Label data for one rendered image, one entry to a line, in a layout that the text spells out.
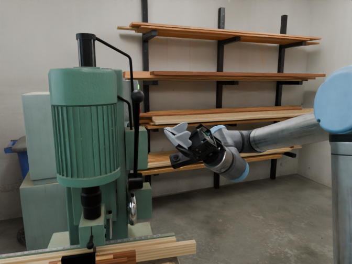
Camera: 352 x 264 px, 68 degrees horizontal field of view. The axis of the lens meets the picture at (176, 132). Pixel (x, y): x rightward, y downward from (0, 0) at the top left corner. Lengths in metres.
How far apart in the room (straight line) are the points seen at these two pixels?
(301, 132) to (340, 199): 0.31
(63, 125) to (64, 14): 2.51
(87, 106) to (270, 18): 3.63
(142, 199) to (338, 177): 0.69
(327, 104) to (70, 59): 2.81
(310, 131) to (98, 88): 0.57
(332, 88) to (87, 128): 0.54
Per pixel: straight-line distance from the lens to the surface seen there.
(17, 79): 3.14
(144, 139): 0.96
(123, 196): 1.04
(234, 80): 3.20
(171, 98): 3.29
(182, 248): 0.95
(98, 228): 0.83
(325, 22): 4.44
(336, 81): 0.53
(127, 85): 1.04
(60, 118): 0.72
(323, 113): 0.53
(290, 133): 0.84
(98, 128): 0.70
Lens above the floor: 1.47
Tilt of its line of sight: 11 degrees down
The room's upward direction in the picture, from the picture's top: straight up
